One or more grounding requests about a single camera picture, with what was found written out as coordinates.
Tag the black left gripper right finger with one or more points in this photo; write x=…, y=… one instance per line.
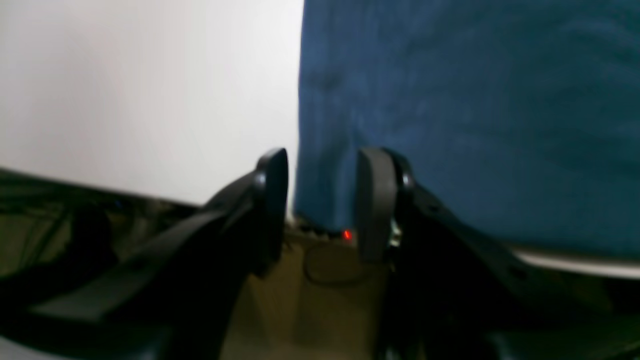
x=455, y=294

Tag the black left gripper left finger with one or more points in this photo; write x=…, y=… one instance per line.
x=173, y=298

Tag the dark blue T-shirt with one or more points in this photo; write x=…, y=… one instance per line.
x=521, y=116

